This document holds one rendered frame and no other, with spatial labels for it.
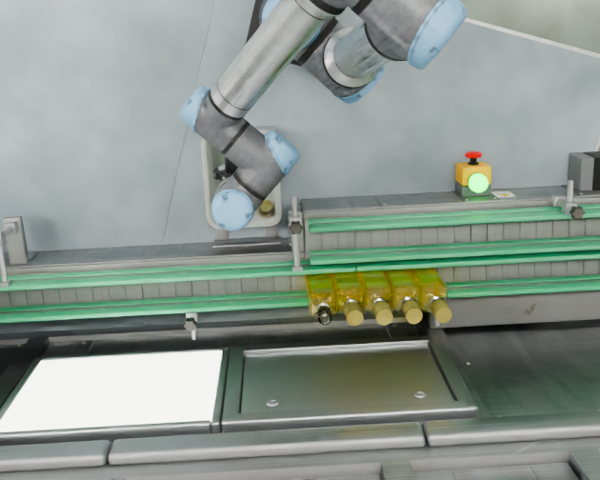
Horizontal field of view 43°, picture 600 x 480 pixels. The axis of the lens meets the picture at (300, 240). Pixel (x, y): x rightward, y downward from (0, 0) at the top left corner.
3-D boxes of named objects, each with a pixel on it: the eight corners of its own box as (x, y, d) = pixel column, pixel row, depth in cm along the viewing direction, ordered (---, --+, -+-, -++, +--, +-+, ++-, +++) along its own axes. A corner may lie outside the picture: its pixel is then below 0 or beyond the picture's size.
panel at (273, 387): (37, 369, 170) (-19, 451, 138) (35, 356, 169) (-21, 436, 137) (439, 346, 172) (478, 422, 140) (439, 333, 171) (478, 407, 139)
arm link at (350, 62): (326, 23, 162) (414, -66, 109) (377, 70, 165) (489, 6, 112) (290, 66, 161) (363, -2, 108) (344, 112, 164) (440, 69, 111)
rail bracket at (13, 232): (19, 262, 183) (-15, 294, 162) (9, 193, 179) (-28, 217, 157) (39, 261, 184) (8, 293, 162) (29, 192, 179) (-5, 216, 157)
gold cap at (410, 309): (416, 317, 155) (420, 326, 151) (399, 314, 155) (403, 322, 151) (421, 302, 154) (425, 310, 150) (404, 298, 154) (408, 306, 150)
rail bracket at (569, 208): (547, 206, 175) (569, 220, 162) (549, 173, 173) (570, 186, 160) (564, 205, 175) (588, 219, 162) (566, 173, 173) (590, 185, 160)
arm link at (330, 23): (289, -25, 159) (288, -28, 146) (337, 19, 161) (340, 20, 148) (252, 21, 161) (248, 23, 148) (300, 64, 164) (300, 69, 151)
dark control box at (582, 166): (566, 184, 187) (579, 191, 179) (568, 151, 184) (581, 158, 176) (599, 182, 187) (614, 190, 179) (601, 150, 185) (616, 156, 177)
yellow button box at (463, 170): (454, 190, 186) (461, 197, 179) (454, 160, 184) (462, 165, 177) (483, 189, 186) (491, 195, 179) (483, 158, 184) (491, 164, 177)
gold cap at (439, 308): (450, 300, 154) (454, 309, 150) (445, 316, 155) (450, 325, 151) (432, 297, 154) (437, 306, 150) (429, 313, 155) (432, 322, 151)
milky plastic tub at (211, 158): (210, 220, 186) (207, 230, 177) (203, 128, 179) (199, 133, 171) (281, 216, 186) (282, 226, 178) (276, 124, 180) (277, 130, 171)
